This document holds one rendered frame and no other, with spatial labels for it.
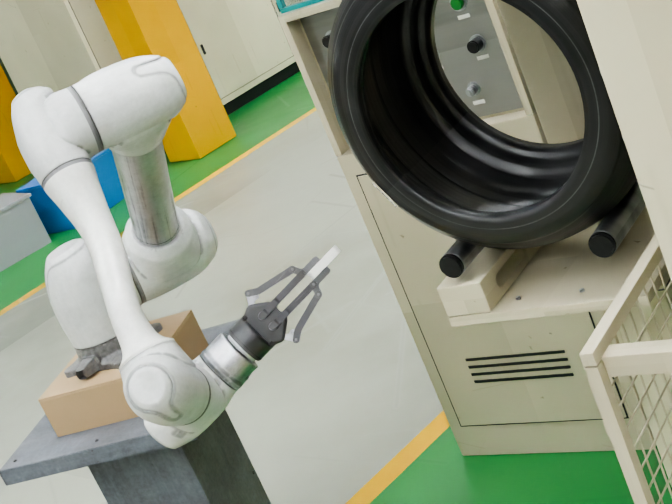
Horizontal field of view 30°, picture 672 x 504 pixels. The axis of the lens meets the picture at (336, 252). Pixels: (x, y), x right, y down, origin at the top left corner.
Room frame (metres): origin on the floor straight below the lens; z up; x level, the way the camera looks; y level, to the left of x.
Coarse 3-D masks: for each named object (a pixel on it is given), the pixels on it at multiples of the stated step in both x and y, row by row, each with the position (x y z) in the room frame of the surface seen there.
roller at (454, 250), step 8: (456, 240) 2.05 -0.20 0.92; (456, 248) 2.01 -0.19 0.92; (464, 248) 2.01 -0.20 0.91; (472, 248) 2.02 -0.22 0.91; (480, 248) 2.04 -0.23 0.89; (448, 256) 1.99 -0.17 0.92; (456, 256) 1.99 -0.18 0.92; (464, 256) 2.00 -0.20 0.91; (472, 256) 2.01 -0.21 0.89; (440, 264) 2.00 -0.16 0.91; (448, 264) 1.99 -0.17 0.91; (456, 264) 1.98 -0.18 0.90; (464, 264) 1.99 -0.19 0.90; (448, 272) 2.00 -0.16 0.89; (456, 272) 1.99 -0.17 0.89
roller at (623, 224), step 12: (636, 192) 1.93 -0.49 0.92; (624, 204) 1.89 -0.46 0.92; (636, 204) 1.90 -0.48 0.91; (612, 216) 1.86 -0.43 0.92; (624, 216) 1.86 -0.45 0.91; (636, 216) 1.89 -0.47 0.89; (600, 228) 1.83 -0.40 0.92; (612, 228) 1.83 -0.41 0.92; (624, 228) 1.84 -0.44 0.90; (600, 240) 1.82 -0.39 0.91; (612, 240) 1.81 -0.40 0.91; (600, 252) 1.82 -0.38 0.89; (612, 252) 1.81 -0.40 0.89
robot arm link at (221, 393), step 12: (192, 360) 2.02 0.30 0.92; (204, 372) 1.96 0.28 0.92; (216, 384) 1.96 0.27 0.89; (228, 384) 1.98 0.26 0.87; (216, 396) 1.94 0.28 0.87; (228, 396) 1.97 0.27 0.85; (216, 408) 1.95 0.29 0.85; (144, 420) 1.99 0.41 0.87; (204, 420) 1.94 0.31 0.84; (156, 432) 1.96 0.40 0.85; (168, 432) 1.95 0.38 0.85; (180, 432) 1.95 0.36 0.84; (192, 432) 1.95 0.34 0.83; (168, 444) 1.96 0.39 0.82; (180, 444) 1.96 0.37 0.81
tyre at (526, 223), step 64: (384, 0) 1.95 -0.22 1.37; (512, 0) 1.82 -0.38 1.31; (576, 0) 1.78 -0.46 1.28; (384, 64) 2.24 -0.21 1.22; (576, 64) 1.78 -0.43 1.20; (384, 128) 2.18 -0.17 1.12; (448, 128) 2.24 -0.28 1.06; (448, 192) 2.13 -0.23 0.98; (512, 192) 2.14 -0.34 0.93; (576, 192) 1.83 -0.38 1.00
